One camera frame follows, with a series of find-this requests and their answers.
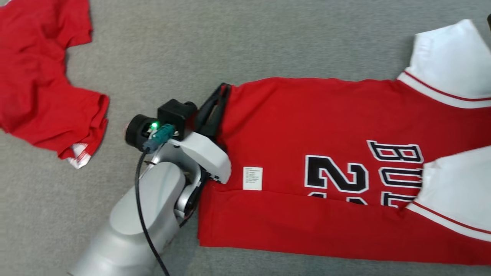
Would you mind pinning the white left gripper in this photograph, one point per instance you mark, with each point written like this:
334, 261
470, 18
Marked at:
207, 157

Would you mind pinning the red Bulls 23 jersey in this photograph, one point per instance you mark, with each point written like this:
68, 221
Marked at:
307, 115

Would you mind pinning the red shorts with white stripe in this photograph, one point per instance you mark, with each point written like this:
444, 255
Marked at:
34, 88

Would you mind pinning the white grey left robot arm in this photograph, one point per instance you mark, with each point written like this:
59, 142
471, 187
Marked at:
145, 214

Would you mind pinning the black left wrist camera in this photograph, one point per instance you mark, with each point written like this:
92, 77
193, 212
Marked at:
176, 117

